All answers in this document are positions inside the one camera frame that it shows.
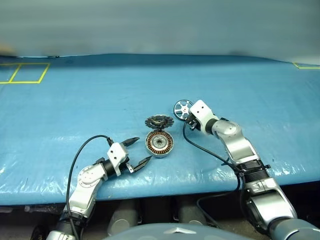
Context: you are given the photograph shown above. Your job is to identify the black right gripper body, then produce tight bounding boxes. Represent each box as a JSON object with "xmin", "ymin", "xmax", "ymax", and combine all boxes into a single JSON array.
[{"xmin": 186, "ymin": 113, "xmax": 201, "ymax": 132}]

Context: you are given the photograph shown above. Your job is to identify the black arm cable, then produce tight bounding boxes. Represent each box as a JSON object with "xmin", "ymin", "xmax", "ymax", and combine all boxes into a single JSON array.
[
  {"xmin": 65, "ymin": 134, "xmax": 115, "ymax": 240},
  {"xmin": 182, "ymin": 119, "xmax": 245, "ymax": 228}
]

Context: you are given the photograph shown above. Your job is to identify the grey rounded cylinder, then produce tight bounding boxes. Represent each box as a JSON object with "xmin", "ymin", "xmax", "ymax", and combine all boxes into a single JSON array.
[
  {"xmin": 107, "ymin": 199, "xmax": 138, "ymax": 237},
  {"xmin": 178, "ymin": 198, "xmax": 208, "ymax": 226}
]

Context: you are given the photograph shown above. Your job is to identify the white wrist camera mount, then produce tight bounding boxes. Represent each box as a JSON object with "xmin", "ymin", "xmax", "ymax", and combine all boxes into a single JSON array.
[
  {"xmin": 189, "ymin": 99, "xmax": 218, "ymax": 135},
  {"xmin": 106, "ymin": 142, "xmax": 131, "ymax": 177}
]

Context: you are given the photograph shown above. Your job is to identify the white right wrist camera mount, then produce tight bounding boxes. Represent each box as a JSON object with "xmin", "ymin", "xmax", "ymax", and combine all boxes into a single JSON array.
[{"xmin": 189, "ymin": 99, "xmax": 218, "ymax": 135}]

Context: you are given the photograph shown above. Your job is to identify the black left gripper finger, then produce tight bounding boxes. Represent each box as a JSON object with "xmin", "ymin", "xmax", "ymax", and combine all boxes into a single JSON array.
[
  {"xmin": 121, "ymin": 136, "xmax": 140, "ymax": 149},
  {"xmin": 133, "ymin": 155, "xmax": 153, "ymax": 173}
]

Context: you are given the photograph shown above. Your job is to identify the silver spoked motor cap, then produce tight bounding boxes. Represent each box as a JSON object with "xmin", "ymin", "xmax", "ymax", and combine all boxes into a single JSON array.
[{"xmin": 173, "ymin": 99, "xmax": 196, "ymax": 123}]

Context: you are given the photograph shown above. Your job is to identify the dark toothed rotor disc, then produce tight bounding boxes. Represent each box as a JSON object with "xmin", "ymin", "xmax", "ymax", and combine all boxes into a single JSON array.
[{"xmin": 144, "ymin": 114, "xmax": 175, "ymax": 132}]

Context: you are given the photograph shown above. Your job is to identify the grey robot torso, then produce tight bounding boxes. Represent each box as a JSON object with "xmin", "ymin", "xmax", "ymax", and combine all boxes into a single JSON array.
[{"xmin": 104, "ymin": 222, "xmax": 221, "ymax": 240}]

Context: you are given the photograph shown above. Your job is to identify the blue plastic table cover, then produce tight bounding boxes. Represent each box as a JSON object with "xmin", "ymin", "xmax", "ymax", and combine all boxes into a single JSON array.
[{"xmin": 0, "ymin": 53, "xmax": 320, "ymax": 207}]

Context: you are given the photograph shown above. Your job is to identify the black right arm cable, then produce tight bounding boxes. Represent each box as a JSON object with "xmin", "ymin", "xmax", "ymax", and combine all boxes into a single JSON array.
[{"xmin": 182, "ymin": 119, "xmax": 245, "ymax": 228}]

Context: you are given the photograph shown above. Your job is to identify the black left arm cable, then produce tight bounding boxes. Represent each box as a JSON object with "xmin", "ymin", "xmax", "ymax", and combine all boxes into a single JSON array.
[{"xmin": 65, "ymin": 134, "xmax": 115, "ymax": 240}]

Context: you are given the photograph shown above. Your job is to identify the motor stator with copper windings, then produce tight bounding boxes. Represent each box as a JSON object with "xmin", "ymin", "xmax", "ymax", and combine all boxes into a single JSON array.
[{"xmin": 144, "ymin": 131, "xmax": 175, "ymax": 159}]

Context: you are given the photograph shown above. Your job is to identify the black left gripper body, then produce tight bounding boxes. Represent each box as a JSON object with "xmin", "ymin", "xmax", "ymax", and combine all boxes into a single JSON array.
[{"xmin": 120, "ymin": 147, "xmax": 138, "ymax": 176}]

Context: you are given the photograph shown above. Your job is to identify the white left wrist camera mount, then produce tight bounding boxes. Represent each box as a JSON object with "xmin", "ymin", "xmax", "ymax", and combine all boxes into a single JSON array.
[{"xmin": 106, "ymin": 142, "xmax": 131, "ymax": 177}]

